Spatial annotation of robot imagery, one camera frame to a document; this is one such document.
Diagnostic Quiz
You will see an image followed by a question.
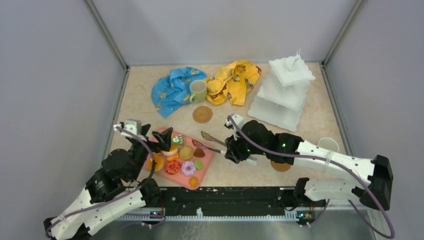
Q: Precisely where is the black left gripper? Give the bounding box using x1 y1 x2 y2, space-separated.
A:
129 123 174 182

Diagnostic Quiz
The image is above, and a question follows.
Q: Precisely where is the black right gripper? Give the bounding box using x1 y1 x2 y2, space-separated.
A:
225 127 267 164

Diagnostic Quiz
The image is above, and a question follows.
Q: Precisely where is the metal tongs white handle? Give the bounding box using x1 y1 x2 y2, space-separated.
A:
191 131 258 166

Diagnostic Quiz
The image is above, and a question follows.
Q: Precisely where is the round tan muffin cake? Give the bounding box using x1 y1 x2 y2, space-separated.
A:
179 145 194 161

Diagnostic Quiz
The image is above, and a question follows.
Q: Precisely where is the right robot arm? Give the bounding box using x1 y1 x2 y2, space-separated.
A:
224 115 394 211

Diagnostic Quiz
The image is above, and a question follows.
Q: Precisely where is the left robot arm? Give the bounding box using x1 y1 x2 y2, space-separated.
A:
43 119 173 240

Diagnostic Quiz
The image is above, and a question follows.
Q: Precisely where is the green cake slice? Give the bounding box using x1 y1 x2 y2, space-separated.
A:
171 134 185 146

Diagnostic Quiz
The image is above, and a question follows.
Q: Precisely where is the yellow orange pastry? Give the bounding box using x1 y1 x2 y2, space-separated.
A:
161 145 179 157

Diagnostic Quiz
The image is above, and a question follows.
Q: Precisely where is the orange glazed bun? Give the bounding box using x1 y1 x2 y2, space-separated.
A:
147 154 164 172

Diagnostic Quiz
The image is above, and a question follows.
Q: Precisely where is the brown heart cookie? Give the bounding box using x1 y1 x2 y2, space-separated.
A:
193 148 206 158

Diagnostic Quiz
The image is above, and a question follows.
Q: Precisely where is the red orange donut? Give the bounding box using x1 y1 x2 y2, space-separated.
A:
165 160 182 176

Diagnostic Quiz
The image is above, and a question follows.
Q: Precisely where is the green round macaron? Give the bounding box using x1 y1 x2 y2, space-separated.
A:
194 160 204 170

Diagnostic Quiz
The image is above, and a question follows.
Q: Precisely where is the blue patterned cloth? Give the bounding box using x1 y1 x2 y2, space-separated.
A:
151 66 207 119

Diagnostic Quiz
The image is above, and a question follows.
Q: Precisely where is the pink plastic tray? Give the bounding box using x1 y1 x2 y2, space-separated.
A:
153 131 215 190

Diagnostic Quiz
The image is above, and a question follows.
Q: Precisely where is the round wooden coaster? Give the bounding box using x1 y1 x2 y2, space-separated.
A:
270 161 291 172

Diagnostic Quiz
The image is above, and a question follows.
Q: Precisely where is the purple sprinkled donut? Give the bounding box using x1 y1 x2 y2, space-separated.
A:
180 161 197 177

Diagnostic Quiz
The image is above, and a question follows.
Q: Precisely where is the woven rattan coaster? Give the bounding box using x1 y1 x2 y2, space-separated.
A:
192 106 213 124

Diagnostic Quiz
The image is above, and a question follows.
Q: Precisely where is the orange swirl cookie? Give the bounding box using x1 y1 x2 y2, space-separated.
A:
188 176 199 188

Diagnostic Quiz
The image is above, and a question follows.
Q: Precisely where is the green mug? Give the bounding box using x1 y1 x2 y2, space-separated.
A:
189 79 207 103

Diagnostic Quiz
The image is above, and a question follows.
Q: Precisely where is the white tiered dessert stand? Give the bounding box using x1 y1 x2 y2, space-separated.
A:
247 50 316 132

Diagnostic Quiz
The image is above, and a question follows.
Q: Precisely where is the yellow patterned cloth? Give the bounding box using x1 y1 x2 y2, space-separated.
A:
206 60 262 106

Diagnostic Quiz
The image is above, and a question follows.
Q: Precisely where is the pink cup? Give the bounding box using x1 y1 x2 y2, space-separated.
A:
317 137 340 153

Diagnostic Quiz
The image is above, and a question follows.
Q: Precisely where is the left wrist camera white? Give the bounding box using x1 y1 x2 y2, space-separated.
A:
112 119 142 138

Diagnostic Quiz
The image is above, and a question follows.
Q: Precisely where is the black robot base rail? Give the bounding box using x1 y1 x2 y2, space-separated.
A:
146 187 325 217

